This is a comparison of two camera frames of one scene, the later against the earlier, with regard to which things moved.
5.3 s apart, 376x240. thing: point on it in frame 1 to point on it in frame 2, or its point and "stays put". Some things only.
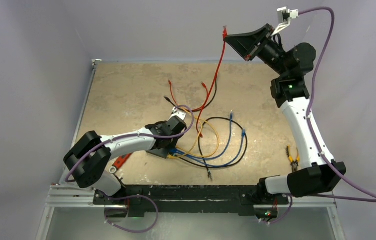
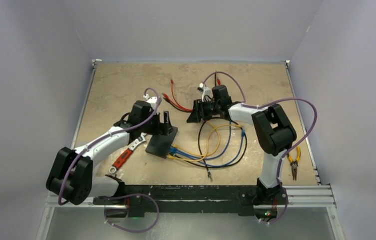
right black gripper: (247, 44) to (198, 113)
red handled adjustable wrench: (113, 169) stays put
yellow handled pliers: (294, 164) stays put
